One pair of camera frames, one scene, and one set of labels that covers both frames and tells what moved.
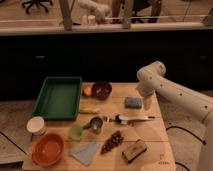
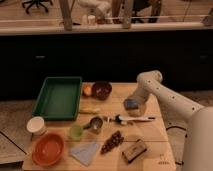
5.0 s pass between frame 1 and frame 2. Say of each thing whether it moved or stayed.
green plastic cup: stayed
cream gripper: moved
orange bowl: stayed
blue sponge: stayed
